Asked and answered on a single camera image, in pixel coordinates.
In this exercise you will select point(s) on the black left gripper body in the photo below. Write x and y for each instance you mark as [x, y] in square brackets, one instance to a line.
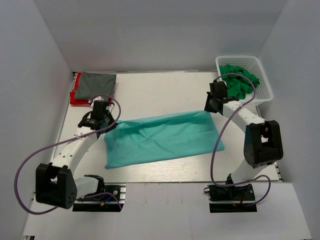
[108, 119]

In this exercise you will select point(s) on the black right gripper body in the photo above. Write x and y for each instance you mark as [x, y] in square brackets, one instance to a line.
[213, 98]

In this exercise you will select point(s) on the teal t shirt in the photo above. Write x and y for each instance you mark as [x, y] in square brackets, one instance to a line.
[161, 138]

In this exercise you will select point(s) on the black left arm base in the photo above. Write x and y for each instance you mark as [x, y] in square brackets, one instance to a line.
[96, 196]

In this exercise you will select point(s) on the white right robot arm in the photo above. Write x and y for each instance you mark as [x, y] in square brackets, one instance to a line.
[262, 139]

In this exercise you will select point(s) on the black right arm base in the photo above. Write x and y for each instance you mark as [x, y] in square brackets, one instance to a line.
[231, 199]

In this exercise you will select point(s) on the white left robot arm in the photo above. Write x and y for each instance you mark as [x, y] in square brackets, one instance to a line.
[55, 184]

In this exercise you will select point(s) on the crumpled green t shirt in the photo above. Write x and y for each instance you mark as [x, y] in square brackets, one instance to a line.
[236, 85]

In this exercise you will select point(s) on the folded red t shirt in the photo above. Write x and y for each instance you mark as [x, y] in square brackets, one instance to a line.
[80, 101]

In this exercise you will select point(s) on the folded grey t shirt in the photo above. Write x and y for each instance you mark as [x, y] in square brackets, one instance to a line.
[95, 86]

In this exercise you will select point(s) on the white plastic basket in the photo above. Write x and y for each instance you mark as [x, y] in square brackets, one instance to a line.
[262, 93]

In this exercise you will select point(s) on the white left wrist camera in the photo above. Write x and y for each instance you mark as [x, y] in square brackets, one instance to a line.
[98, 98]

